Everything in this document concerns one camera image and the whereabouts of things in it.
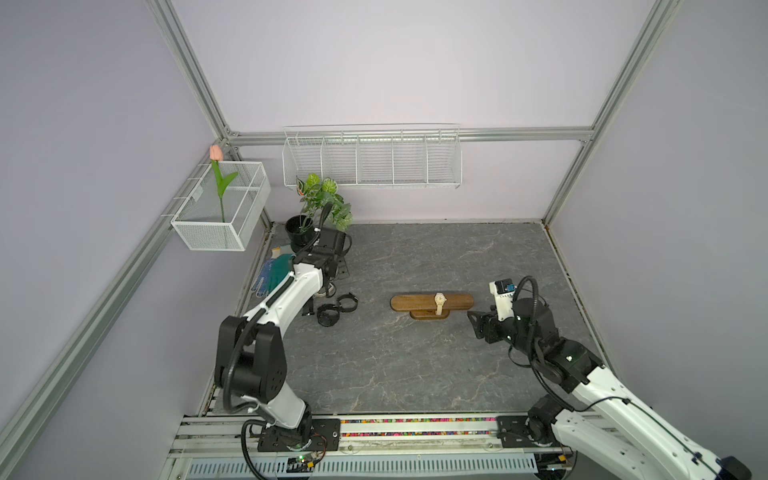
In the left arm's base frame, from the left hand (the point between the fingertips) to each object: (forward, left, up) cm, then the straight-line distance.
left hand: (334, 271), depth 89 cm
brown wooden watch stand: (-10, -26, -7) cm, 29 cm away
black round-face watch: (-1, -3, -13) cm, 14 cm away
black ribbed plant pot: (+17, +12, +1) cm, 21 cm away
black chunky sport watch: (-8, +3, -12) cm, 15 cm away
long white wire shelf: (+34, -15, +16) cm, 41 cm away
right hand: (-17, -39, +4) cm, 43 cm away
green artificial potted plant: (+15, +3, +17) cm, 23 cm away
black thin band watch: (-6, +9, -12) cm, 16 cm away
